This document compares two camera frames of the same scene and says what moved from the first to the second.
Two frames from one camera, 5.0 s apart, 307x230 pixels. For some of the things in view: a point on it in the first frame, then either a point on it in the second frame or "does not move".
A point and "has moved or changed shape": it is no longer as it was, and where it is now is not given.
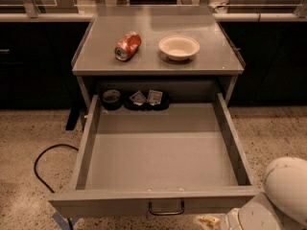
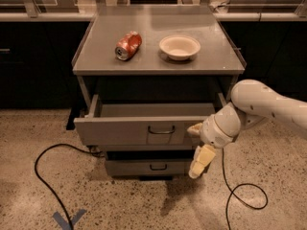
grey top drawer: x=164 y=163 has moved or changed shape
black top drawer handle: x=174 y=213 -> x=160 y=132
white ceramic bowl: x=178 y=48 does not move
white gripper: x=230 y=220 -> x=210 y=132
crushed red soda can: x=128 y=46 does not move
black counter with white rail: x=36 y=52 does not move
